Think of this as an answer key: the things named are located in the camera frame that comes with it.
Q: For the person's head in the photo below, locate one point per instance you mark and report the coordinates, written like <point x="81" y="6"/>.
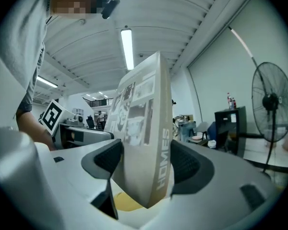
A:
<point x="74" y="1"/>

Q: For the grey shell chair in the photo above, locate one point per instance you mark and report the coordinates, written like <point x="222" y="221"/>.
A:
<point x="202" y="129"/>

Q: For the black standing fan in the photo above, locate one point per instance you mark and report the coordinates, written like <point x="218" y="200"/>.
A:
<point x="272" y="104"/>

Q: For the black head-mounted camera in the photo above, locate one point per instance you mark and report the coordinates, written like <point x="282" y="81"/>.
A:
<point x="110" y="7"/>

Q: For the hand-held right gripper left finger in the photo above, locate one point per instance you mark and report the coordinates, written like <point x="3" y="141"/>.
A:
<point x="106" y="157"/>

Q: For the person's left forearm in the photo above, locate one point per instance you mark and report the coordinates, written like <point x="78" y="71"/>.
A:
<point x="30" y="124"/>

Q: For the beige hardcover book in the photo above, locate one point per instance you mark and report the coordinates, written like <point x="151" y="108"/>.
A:
<point x="144" y="133"/>

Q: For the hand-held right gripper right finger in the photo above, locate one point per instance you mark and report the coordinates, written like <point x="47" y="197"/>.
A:
<point x="189" y="166"/>

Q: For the blue machine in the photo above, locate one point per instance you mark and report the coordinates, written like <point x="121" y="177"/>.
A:
<point x="185" y="129"/>

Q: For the black cabinet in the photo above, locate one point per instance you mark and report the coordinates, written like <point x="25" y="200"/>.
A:
<point x="230" y="130"/>

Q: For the black office chair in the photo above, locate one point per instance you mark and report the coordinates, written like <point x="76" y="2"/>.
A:
<point x="90" y="122"/>

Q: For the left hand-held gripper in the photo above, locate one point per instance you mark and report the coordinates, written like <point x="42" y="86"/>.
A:
<point x="53" y="116"/>

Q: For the person's grey shirt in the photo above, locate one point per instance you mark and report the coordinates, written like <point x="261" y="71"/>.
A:
<point x="16" y="37"/>

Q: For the yellow seat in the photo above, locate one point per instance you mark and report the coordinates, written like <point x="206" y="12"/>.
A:
<point x="127" y="201"/>

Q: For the white pole with black ends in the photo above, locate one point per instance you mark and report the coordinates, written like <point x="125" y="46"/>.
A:
<point x="244" y="43"/>

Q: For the long ceiling tube light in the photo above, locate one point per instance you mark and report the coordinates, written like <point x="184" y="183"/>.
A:
<point x="127" y="48"/>
<point x="47" y="81"/>

